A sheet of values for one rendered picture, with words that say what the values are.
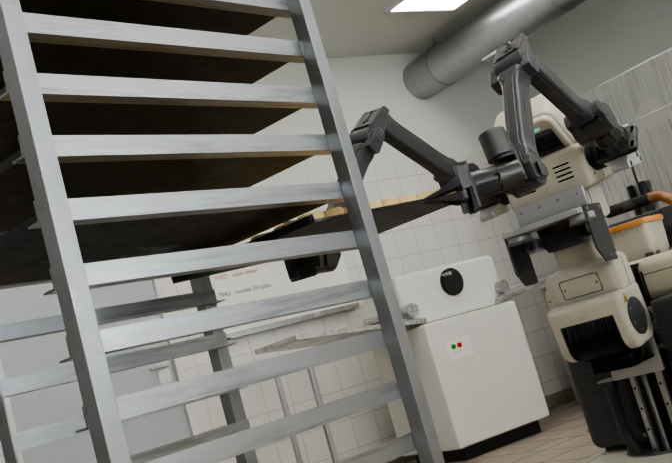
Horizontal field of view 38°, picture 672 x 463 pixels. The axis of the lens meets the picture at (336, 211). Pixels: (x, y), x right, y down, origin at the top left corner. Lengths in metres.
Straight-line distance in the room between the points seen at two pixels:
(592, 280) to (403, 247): 4.59
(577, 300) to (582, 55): 5.24
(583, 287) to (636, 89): 3.83
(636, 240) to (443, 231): 4.61
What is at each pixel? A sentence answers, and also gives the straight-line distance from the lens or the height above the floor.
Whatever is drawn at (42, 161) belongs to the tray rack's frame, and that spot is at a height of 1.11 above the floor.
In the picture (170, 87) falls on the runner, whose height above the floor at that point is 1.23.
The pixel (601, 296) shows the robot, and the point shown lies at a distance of 2.72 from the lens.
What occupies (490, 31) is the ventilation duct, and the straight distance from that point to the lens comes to 7.08.
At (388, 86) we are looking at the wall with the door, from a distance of 7.69.
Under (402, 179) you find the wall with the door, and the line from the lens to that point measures 7.45.
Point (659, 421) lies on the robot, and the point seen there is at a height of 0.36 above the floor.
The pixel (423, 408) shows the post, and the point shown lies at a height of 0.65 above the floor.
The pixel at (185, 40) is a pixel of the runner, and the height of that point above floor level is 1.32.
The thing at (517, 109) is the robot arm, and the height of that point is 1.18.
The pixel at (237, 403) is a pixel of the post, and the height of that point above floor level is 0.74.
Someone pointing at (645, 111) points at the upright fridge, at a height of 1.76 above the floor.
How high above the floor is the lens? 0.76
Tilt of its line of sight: 9 degrees up
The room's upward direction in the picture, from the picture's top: 16 degrees counter-clockwise
